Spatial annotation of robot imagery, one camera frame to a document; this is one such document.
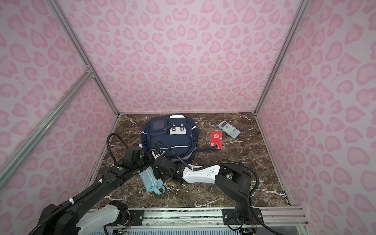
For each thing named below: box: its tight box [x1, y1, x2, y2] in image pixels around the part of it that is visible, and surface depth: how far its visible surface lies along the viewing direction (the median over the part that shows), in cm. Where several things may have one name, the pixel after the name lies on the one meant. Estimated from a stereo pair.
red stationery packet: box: [210, 130, 223, 150], surface depth 106 cm
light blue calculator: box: [217, 120, 242, 140], surface depth 109 cm
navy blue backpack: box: [140, 114, 218, 164], surface depth 102 cm
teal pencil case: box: [138, 165, 166, 195], surface depth 82 cm
